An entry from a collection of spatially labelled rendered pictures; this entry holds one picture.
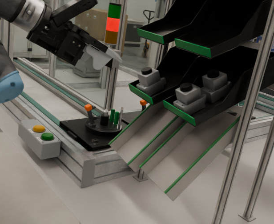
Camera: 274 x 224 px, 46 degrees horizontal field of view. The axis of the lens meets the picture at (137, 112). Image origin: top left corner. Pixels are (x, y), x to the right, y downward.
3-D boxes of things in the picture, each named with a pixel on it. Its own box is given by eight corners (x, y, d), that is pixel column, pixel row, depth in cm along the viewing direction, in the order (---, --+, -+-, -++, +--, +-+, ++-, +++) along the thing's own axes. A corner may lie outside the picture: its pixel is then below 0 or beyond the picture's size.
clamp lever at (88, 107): (91, 125, 117) (86, 107, 113) (88, 123, 118) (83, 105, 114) (99, 121, 119) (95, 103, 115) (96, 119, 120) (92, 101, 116)
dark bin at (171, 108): (194, 127, 76) (190, 100, 72) (164, 107, 86) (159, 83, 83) (280, 80, 85) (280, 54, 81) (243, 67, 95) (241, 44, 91)
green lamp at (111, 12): (112, 18, 127) (113, 5, 126) (105, 16, 131) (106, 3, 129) (122, 19, 130) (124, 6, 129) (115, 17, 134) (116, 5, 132)
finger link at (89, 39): (103, 54, 78) (71, 34, 76) (106, 47, 78) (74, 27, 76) (105, 54, 74) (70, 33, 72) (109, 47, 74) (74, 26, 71)
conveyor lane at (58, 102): (89, 177, 110) (92, 150, 107) (6, 98, 169) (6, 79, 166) (152, 161, 128) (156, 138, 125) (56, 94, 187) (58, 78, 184)
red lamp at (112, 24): (110, 31, 129) (112, 18, 127) (103, 29, 132) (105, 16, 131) (120, 31, 132) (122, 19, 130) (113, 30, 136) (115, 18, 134)
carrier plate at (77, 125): (91, 153, 107) (92, 147, 106) (58, 125, 124) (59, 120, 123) (147, 142, 122) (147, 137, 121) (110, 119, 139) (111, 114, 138)
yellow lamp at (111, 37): (108, 43, 130) (110, 31, 129) (102, 41, 134) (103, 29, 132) (118, 44, 134) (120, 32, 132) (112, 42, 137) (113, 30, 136)
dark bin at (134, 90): (152, 106, 86) (146, 81, 83) (130, 90, 97) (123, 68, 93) (232, 66, 95) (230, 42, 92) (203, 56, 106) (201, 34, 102)
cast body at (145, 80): (147, 98, 90) (141, 75, 86) (138, 94, 93) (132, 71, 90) (170, 85, 93) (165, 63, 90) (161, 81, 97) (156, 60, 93)
